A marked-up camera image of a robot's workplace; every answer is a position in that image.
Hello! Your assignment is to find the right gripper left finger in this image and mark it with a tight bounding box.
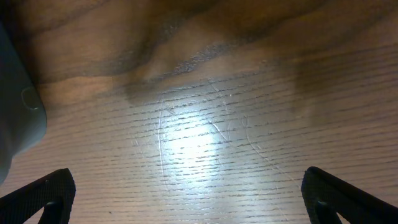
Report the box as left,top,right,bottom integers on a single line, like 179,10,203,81
1,168,76,224

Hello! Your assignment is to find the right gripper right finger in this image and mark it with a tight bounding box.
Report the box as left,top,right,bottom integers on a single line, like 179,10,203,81
301,166,397,224

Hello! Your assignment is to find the grey plastic basket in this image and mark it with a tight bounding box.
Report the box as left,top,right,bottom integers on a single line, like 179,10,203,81
1,25,47,182

